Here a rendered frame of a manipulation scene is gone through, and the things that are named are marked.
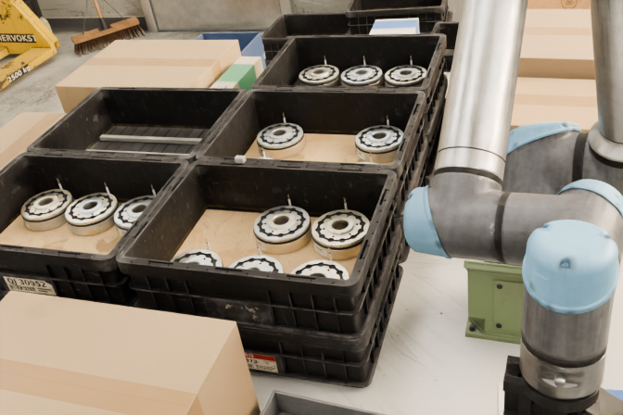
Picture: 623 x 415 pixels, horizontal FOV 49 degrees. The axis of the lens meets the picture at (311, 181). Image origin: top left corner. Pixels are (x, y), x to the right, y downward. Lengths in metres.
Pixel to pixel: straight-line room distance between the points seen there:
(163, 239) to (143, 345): 0.28
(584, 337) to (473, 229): 0.16
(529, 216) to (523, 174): 0.42
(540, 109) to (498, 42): 0.72
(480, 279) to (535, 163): 0.20
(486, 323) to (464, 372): 0.09
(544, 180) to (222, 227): 0.58
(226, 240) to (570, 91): 0.80
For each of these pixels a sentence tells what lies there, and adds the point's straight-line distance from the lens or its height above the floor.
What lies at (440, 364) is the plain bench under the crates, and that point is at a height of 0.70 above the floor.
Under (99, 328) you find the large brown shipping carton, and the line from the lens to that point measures 1.07.
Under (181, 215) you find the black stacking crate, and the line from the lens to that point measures 1.28.
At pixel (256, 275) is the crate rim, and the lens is 1.02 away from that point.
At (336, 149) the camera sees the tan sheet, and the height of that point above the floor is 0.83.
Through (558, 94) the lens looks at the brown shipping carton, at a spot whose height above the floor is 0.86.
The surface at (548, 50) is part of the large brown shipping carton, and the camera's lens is 1.68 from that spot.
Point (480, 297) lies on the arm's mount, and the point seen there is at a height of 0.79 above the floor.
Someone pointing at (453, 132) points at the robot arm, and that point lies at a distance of 0.77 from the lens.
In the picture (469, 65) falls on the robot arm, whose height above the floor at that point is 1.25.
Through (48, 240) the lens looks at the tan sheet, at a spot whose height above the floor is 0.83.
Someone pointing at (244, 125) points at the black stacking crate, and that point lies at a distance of 1.51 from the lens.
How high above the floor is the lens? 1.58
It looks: 33 degrees down
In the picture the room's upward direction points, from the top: 9 degrees counter-clockwise
